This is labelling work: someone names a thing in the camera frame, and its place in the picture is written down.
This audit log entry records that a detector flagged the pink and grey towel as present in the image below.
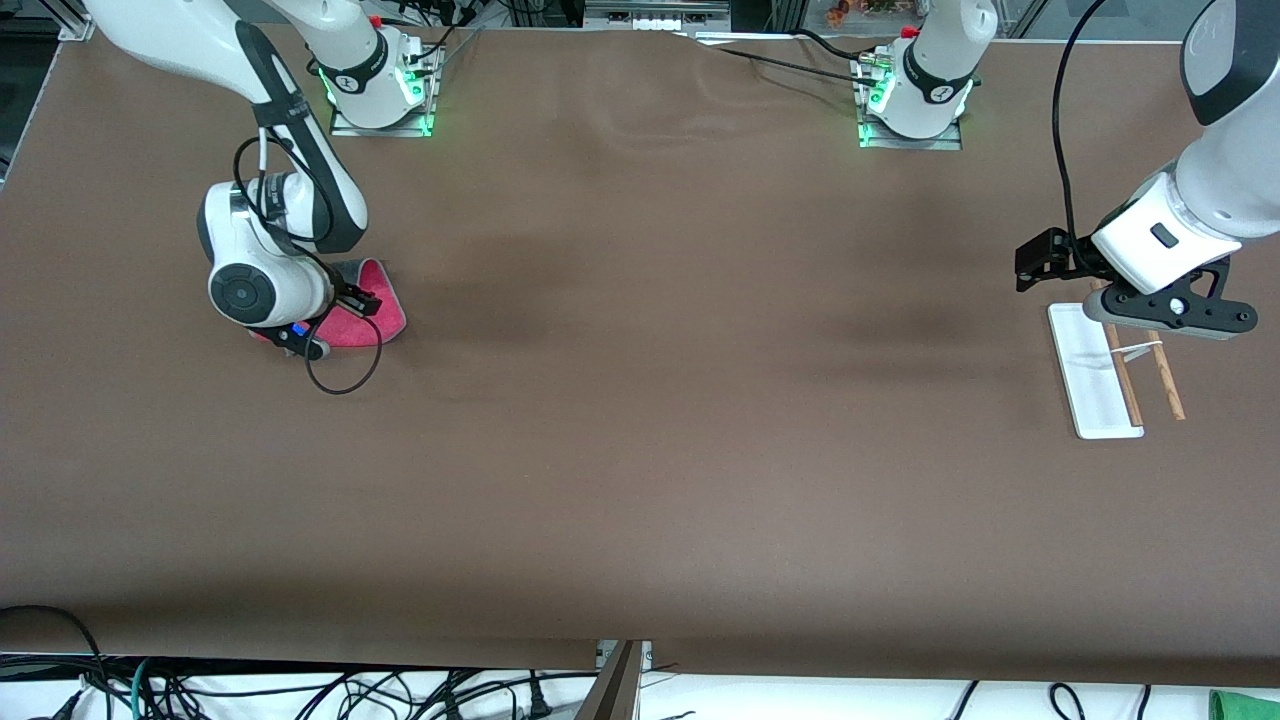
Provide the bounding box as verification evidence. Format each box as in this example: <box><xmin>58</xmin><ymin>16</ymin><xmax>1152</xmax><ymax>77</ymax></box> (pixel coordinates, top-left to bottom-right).
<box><xmin>248</xmin><ymin>257</ymin><xmax>408</xmax><ymax>351</ymax></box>

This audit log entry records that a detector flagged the white rack with wooden bars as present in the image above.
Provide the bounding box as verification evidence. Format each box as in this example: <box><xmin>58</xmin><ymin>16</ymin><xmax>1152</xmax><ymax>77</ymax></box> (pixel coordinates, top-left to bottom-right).
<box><xmin>1047</xmin><ymin>278</ymin><xmax>1188</xmax><ymax>441</ymax></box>

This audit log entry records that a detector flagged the brown table cover sheet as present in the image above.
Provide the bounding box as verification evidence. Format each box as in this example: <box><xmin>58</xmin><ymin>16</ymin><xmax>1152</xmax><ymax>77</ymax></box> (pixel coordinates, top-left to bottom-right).
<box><xmin>0</xmin><ymin>18</ymin><xmax>1280</xmax><ymax>689</ymax></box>

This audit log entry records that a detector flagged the grey power strip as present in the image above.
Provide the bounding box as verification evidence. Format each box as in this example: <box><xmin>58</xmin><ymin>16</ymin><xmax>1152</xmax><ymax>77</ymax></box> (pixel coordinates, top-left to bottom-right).
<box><xmin>585</xmin><ymin>0</ymin><xmax>731</xmax><ymax>33</ymax></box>

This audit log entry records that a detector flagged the green cloth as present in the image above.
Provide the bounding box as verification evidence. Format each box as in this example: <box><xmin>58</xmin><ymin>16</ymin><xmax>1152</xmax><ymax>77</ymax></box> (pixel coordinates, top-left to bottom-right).
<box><xmin>1208</xmin><ymin>690</ymin><xmax>1280</xmax><ymax>720</ymax></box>

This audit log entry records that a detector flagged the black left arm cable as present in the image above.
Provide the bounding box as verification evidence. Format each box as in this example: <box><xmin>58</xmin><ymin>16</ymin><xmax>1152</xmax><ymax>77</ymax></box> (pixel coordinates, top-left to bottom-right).
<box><xmin>1050</xmin><ymin>0</ymin><xmax>1111</xmax><ymax>271</ymax></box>

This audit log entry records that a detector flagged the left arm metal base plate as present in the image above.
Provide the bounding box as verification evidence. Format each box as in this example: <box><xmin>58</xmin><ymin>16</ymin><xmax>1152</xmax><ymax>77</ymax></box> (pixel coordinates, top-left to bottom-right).
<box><xmin>855</xmin><ymin>55</ymin><xmax>966</xmax><ymax>153</ymax></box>

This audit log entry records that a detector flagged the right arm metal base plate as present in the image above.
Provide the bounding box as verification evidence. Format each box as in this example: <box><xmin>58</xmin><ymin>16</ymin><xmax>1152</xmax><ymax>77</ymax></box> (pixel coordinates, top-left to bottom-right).
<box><xmin>328</xmin><ymin>45</ymin><xmax>443</xmax><ymax>139</ymax></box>

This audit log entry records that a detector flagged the short curved black tabletop cable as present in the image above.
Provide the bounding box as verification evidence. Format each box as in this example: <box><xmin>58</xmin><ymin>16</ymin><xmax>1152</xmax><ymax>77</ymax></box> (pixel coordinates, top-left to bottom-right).
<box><xmin>793</xmin><ymin>28</ymin><xmax>866</xmax><ymax>61</ymax></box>

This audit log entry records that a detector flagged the long black tabletop cable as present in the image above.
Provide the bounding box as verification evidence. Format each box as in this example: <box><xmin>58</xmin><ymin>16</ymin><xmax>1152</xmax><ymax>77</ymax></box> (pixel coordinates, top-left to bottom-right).
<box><xmin>690</xmin><ymin>33</ymin><xmax>881</xmax><ymax>86</ymax></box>

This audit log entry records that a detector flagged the black looping floor cable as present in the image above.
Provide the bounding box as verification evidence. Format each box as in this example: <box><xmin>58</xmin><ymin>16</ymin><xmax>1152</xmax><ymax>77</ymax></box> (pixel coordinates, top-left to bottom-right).
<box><xmin>0</xmin><ymin>604</ymin><xmax>111</xmax><ymax>720</ymax></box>

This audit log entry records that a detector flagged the teal floor cable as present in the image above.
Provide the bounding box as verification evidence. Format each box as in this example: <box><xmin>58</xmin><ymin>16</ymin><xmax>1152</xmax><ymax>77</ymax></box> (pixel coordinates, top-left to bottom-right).
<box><xmin>128</xmin><ymin>655</ymin><xmax>161</xmax><ymax>720</ymax></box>

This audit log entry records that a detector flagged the grey metal post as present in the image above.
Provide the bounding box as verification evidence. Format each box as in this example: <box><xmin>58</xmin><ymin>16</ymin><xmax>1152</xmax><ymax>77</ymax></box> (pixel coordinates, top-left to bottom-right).
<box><xmin>575</xmin><ymin>640</ymin><xmax>643</xmax><ymax>720</ymax></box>

